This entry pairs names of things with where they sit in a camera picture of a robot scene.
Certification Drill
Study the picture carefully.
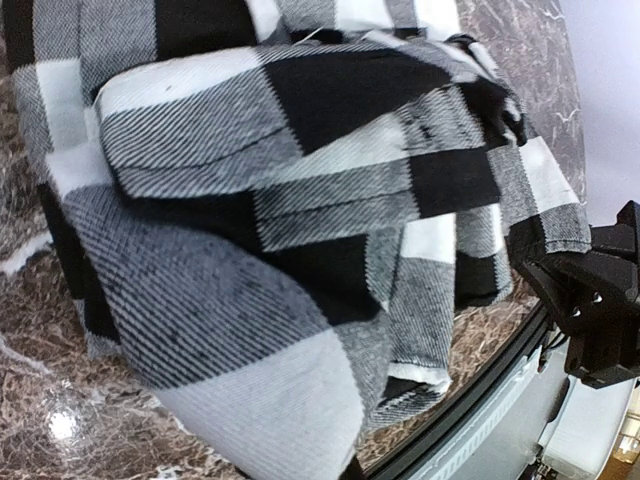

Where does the black front rail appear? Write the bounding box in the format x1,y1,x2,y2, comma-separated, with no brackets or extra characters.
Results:
348,304,547,480

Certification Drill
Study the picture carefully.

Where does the black white plaid shirt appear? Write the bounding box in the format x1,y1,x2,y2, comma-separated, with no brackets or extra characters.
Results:
2,1,591,479

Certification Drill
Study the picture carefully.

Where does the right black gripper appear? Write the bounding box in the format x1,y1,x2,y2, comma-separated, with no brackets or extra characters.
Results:
518,201,639,388

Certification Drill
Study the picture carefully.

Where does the white slotted cable duct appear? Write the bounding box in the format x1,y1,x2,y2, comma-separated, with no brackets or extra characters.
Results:
402,359,566,479

